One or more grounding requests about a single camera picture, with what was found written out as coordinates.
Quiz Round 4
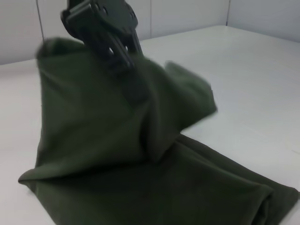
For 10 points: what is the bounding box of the dark green shirt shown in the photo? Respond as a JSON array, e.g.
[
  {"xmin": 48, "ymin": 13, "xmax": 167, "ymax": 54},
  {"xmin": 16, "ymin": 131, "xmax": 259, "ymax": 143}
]
[{"xmin": 17, "ymin": 36, "xmax": 300, "ymax": 225}]

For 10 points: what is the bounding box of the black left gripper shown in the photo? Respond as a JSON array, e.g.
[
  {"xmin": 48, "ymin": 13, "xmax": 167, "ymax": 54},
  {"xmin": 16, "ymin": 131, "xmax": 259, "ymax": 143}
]
[{"xmin": 60, "ymin": 0, "xmax": 152, "ymax": 105}]

